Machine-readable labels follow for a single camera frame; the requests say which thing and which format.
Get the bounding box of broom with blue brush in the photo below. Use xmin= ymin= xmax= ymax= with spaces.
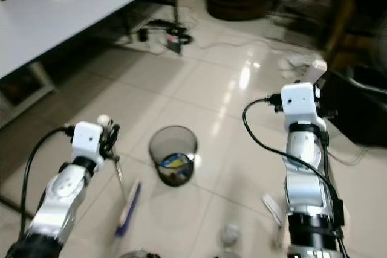
xmin=97 ymin=114 xmax=143 ymax=238

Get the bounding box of black box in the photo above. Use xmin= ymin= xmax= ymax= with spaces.
xmin=319 ymin=66 xmax=387 ymax=148

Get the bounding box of white low shelf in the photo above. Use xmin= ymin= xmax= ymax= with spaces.
xmin=0 ymin=61 xmax=56 ymax=128

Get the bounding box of black mesh waste bin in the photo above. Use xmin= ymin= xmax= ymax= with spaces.
xmin=148 ymin=126 xmax=199 ymax=188

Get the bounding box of large white crumpled paper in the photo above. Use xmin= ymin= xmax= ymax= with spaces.
xmin=278 ymin=54 xmax=316 ymax=81

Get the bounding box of white litter strip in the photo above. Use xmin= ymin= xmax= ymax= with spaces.
xmin=261 ymin=193 xmax=285 ymax=228

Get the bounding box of brown wooden chair leg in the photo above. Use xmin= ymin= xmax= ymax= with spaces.
xmin=323 ymin=0 xmax=356 ymax=60

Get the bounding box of long white table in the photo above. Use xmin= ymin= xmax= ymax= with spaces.
xmin=0 ymin=0 xmax=184 ymax=79

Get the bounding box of small grey crumpled paper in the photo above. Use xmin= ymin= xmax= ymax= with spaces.
xmin=219 ymin=222 xmax=243 ymax=254

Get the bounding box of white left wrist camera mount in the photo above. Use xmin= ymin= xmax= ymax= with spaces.
xmin=71 ymin=121 xmax=105 ymax=163

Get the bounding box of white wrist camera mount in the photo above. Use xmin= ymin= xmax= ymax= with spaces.
xmin=71 ymin=121 xmax=105 ymax=163
xmin=279 ymin=82 xmax=322 ymax=129

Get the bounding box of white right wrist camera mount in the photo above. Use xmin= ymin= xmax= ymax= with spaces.
xmin=279 ymin=82 xmax=322 ymax=129

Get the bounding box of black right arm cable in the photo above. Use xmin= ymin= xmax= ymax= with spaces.
xmin=241 ymin=93 xmax=349 ymax=258

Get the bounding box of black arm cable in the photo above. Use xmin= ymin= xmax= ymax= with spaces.
xmin=241 ymin=93 xmax=349 ymax=258
xmin=21 ymin=126 xmax=77 ymax=236

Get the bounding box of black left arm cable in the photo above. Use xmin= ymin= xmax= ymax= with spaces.
xmin=21 ymin=126 xmax=77 ymax=236

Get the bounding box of black power strip with cables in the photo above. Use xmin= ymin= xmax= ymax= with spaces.
xmin=136 ymin=21 xmax=194 ymax=56

